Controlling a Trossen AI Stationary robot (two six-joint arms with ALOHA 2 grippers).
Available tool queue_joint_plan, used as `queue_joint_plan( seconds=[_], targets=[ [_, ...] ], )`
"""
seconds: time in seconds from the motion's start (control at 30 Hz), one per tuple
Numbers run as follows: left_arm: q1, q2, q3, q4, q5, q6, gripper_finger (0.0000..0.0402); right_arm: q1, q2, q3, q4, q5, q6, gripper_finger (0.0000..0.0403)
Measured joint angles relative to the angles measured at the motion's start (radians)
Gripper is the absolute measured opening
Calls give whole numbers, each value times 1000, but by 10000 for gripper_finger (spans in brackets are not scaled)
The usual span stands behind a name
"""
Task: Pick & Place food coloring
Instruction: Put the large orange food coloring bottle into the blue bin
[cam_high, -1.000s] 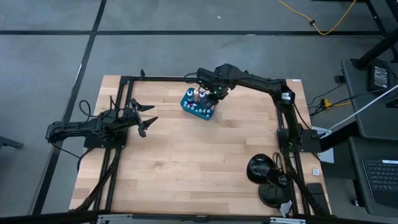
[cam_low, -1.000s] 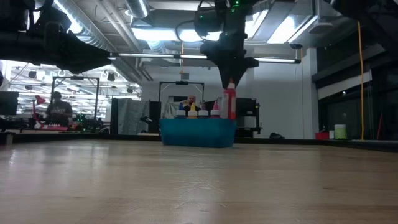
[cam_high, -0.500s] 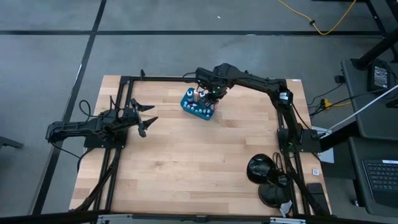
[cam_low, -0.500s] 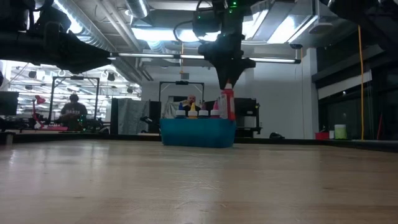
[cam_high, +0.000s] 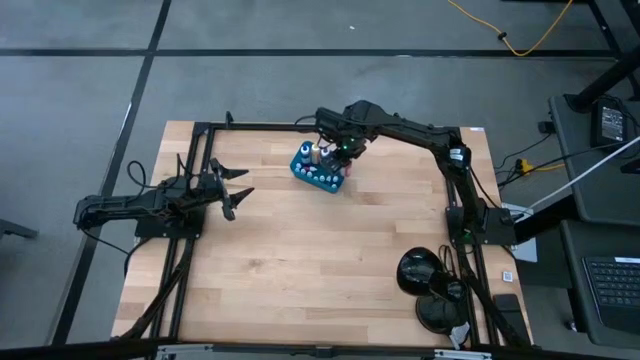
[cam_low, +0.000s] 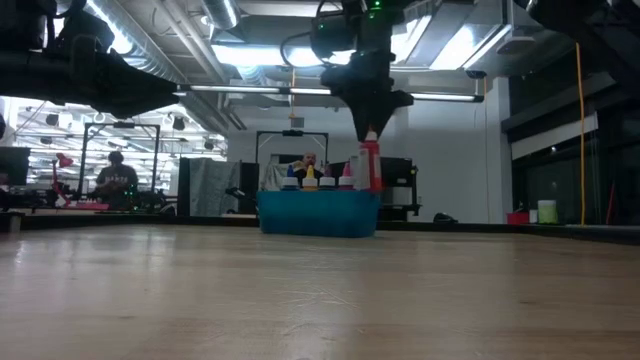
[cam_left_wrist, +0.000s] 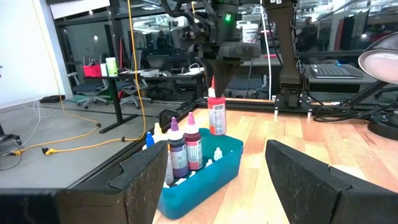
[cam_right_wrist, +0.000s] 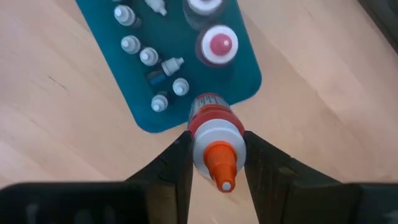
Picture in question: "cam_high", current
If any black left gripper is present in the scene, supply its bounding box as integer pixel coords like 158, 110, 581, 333
192, 158, 255, 222

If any black side desk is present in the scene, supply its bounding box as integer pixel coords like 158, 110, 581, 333
548, 92, 640, 226

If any black metal table frame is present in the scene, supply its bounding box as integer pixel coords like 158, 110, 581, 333
112, 110, 534, 351

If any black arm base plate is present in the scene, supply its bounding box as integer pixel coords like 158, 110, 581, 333
446, 204, 517, 246
133, 199, 207, 240

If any grey chair leg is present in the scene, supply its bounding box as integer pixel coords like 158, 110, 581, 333
0, 218, 40, 241

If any yellow floor cable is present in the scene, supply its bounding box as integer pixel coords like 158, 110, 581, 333
447, 0, 575, 58

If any black metal stand base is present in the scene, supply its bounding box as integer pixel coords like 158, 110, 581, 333
564, 0, 640, 114

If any black phone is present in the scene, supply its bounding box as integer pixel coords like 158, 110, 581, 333
492, 293, 531, 346

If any white rod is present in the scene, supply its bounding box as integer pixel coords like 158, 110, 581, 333
519, 134, 640, 217

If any black laptop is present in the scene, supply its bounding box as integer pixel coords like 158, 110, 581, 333
569, 254, 640, 349

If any black power adapter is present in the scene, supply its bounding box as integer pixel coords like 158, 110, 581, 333
591, 97, 630, 149

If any yellow plug connector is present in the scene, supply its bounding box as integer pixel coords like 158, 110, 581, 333
514, 158, 566, 174

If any teal plastic bin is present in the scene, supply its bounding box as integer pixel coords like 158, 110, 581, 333
289, 140, 347, 195

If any black desk lamp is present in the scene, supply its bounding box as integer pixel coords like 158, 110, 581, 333
396, 246, 471, 336

